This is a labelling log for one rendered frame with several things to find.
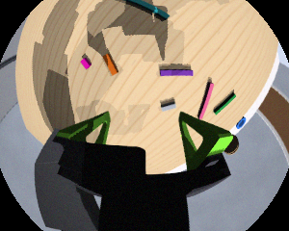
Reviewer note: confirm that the purple rod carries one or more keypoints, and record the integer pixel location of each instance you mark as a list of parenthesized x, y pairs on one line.
[(176, 72)]

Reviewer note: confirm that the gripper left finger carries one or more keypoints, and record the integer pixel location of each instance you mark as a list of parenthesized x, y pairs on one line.
[(79, 131)]

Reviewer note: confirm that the green rod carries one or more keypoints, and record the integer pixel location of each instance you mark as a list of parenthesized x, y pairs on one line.
[(225, 103)]

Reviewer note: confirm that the turquoise rod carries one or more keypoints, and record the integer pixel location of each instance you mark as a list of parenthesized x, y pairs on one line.
[(150, 8)]

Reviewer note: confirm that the grey rod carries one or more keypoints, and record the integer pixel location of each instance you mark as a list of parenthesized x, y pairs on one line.
[(168, 106)]

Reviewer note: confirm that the pink rod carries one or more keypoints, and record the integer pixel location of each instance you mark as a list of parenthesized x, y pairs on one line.
[(205, 100)]

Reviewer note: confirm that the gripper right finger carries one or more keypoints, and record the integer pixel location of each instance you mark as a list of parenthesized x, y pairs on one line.
[(215, 139)]

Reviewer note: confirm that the small magenta block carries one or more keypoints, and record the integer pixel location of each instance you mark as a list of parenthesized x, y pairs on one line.
[(85, 62)]

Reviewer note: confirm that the orange rod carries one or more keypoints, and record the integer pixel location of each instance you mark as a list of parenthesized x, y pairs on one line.
[(109, 62)]

